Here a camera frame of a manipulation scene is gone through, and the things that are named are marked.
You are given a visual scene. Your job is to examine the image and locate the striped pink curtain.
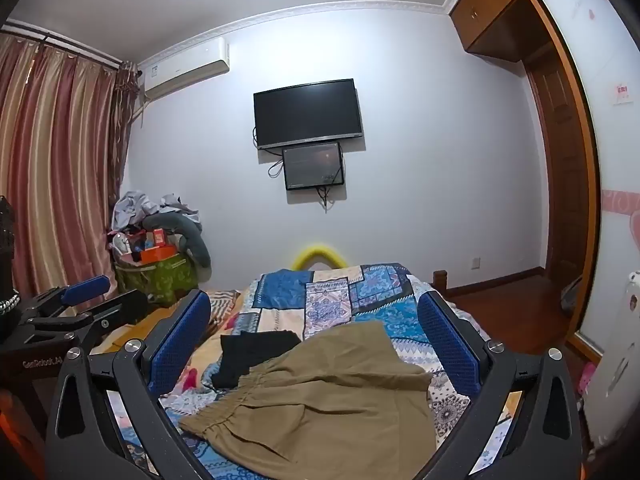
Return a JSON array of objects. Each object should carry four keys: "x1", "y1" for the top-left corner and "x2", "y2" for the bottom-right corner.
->
[{"x1": 0, "y1": 30, "x2": 138, "y2": 301}]

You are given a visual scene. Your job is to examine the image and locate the khaki pants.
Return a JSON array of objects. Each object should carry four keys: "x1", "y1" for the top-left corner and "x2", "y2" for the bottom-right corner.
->
[{"x1": 179, "y1": 321, "x2": 435, "y2": 480}]

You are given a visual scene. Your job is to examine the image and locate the curtain rail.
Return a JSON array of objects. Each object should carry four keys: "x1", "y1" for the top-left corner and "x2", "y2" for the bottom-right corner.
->
[{"x1": 0, "y1": 20, "x2": 123, "y2": 67}]

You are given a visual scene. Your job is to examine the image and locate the white plastic appliance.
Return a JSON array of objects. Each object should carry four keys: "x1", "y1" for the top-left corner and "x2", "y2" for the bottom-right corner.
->
[{"x1": 585, "y1": 270, "x2": 640, "y2": 451}]

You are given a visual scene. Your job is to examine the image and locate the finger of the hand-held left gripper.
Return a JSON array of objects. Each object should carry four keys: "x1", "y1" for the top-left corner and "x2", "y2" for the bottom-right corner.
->
[
  {"x1": 20, "y1": 274, "x2": 112, "y2": 318},
  {"x1": 22, "y1": 289, "x2": 149, "y2": 356}
]

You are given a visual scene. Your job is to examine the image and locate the white air conditioner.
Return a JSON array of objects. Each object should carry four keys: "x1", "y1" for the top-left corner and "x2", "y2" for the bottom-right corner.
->
[{"x1": 144, "y1": 37, "x2": 231, "y2": 101}]

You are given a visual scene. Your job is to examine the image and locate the black wall television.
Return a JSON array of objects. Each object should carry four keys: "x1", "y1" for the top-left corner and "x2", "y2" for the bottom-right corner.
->
[{"x1": 253, "y1": 78, "x2": 364, "y2": 151}]

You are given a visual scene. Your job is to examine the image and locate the black cloth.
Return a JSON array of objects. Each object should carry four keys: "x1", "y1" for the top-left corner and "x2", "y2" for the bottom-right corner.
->
[{"x1": 210, "y1": 330, "x2": 302, "y2": 389}]

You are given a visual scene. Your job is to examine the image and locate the small black wall monitor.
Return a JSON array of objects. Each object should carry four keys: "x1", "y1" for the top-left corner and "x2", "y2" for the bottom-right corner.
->
[{"x1": 281, "y1": 142, "x2": 346, "y2": 191}]

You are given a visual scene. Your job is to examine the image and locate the green patterned bag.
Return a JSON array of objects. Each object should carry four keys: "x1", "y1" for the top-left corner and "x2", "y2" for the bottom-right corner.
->
[{"x1": 115, "y1": 252, "x2": 198, "y2": 306}]

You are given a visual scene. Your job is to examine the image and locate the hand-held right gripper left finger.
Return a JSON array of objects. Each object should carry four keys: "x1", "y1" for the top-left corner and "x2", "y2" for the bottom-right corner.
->
[{"x1": 45, "y1": 289, "x2": 212, "y2": 480}]

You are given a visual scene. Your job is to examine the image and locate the patchwork bedspread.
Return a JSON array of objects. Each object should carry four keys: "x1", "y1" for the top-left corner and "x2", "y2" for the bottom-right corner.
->
[{"x1": 107, "y1": 262, "x2": 516, "y2": 480}]

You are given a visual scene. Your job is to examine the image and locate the wooden board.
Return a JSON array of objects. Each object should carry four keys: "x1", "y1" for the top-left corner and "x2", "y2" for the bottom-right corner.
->
[{"x1": 95, "y1": 305, "x2": 173, "y2": 356}]

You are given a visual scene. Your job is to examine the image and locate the orange box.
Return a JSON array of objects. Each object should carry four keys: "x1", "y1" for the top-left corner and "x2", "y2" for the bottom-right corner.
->
[{"x1": 140, "y1": 245, "x2": 178, "y2": 263}]

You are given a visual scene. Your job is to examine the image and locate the striped cloth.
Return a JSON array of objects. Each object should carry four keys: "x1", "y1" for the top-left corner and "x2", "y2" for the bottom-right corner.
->
[{"x1": 207, "y1": 289, "x2": 242, "y2": 322}]

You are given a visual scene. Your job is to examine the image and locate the yellow ring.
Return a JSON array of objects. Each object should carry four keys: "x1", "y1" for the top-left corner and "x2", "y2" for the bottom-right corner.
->
[{"x1": 292, "y1": 246, "x2": 351, "y2": 271}]

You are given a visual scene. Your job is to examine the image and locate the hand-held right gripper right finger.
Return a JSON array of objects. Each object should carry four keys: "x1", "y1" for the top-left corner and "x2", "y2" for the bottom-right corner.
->
[{"x1": 415, "y1": 290, "x2": 586, "y2": 480}]

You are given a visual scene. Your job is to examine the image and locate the wooden overhead cabinet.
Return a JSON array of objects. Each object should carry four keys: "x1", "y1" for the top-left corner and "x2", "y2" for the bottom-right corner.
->
[{"x1": 449, "y1": 0, "x2": 551, "y2": 63}]

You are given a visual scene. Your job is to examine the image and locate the pink object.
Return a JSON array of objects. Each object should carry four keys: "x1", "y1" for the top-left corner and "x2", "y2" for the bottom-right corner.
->
[{"x1": 577, "y1": 362, "x2": 597, "y2": 396}]

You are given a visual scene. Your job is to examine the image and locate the grey bag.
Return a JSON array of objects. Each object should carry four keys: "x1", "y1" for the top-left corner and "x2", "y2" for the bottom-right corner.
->
[{"x1": 560, "y1": 275, "x2": 583, "y2": 312}]

